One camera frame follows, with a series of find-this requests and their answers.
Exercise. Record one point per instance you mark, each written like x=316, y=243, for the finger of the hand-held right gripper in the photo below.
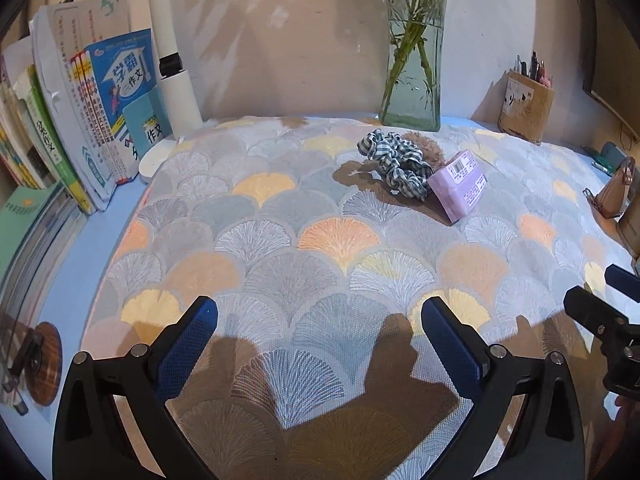
x=622, y=282
x=592, y=310

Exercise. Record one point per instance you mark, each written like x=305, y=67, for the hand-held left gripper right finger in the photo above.
x=450, y=350

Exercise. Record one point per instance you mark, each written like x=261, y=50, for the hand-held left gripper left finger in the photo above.
x=187, y=345

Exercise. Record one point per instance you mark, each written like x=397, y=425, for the purple tissue packet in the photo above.
x=459, y=187

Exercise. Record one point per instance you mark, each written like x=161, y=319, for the gingham scrunchie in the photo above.
x=397, y=165

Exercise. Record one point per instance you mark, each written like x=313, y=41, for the brown fluffy scrunchie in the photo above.
x=425, y=147

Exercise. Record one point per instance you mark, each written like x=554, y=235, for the brown leather handbag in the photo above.
x=612, y=192

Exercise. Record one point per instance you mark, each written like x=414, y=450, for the green pen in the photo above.
x=601, y=166

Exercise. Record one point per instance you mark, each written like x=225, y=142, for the round wooden disc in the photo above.
x=46, y=365

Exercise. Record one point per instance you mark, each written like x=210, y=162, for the fan-patterned tablecloth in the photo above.
x=320, y=260

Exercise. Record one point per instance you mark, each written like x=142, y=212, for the stack of flat green books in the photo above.
x=30, y=230

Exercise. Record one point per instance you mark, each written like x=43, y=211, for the cardboard pen holder with pens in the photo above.
x=525, y=112

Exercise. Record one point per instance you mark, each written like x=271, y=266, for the bunch of pens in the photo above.
x=534, y=70

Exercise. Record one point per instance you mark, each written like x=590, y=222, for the white desk lamp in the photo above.
x=181, y=95

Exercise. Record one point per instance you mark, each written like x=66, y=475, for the row of upright books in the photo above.
x=85, y=110

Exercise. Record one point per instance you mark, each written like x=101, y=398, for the dark monitor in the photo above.
x=612, y=25

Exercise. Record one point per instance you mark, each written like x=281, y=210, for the ribbed glass vase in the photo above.
x=412, y=90

